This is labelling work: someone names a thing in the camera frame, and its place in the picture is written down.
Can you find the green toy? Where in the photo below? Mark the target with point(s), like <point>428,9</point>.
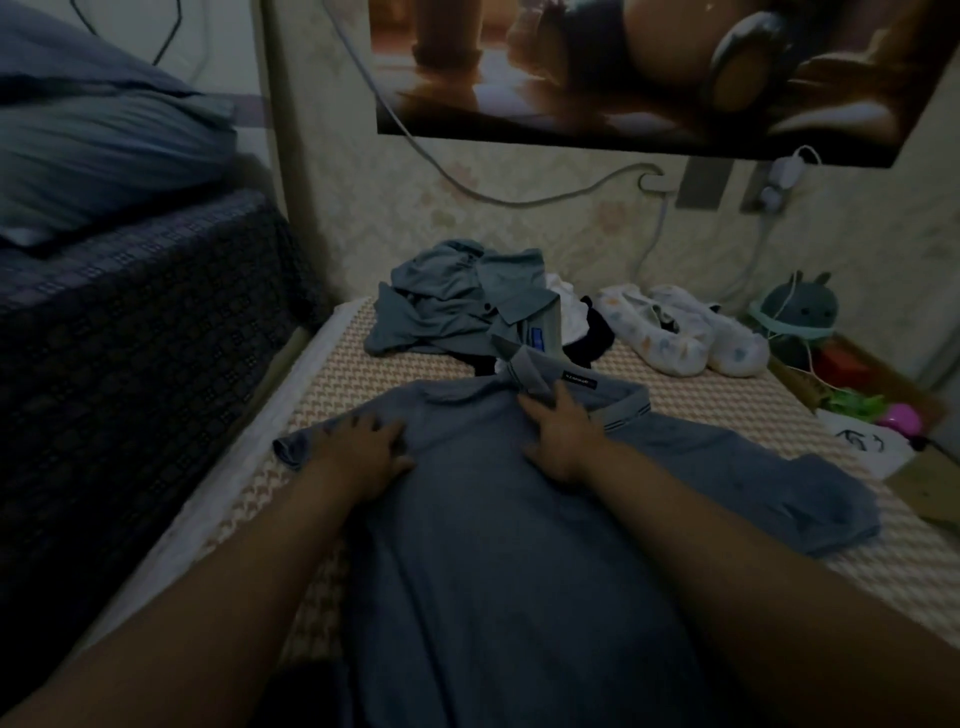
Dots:
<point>852,402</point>

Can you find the white charger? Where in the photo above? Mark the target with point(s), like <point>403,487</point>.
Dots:
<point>782,177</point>

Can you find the red toy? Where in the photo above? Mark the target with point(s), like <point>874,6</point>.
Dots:
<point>843,365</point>

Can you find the grey-green pillow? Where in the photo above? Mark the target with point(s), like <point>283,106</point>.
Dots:
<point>105,165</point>

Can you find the blue polo shirt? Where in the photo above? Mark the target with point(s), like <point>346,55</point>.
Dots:
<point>495,600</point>

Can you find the person's left hand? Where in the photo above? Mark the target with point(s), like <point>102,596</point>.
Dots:
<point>357,453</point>

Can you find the wooden bedside tray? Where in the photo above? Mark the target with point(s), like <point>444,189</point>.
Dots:
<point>938,488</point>

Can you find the white wall plug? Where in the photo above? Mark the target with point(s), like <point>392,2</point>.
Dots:
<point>656,183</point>

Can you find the person's left forearm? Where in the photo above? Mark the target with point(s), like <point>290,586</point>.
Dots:
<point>180,615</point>

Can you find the dark patterned bed cover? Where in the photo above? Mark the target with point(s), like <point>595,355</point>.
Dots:
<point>135,390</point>

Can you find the blue pillow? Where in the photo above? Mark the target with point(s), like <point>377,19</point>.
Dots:
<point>60,53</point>

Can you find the pink ball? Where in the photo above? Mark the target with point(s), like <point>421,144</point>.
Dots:
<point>902,419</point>

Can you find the white polo shirt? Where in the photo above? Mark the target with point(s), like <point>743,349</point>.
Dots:
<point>570,300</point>

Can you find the grey wall socket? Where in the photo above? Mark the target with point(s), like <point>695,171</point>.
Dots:
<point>704,183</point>

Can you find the white printed card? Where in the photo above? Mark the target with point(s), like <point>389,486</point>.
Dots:
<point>867,446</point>

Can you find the teal round bunny lamp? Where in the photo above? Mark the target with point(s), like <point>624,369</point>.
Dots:
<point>795,308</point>

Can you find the person's right hand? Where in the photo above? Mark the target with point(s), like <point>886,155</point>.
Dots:
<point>563,435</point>

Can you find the person's right forearm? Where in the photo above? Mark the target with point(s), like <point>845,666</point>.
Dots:
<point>780,600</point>

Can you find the black garment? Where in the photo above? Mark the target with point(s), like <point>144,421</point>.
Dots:
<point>588,342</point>

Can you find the cartoon bear wall poster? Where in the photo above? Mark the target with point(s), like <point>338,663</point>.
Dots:
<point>645,68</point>

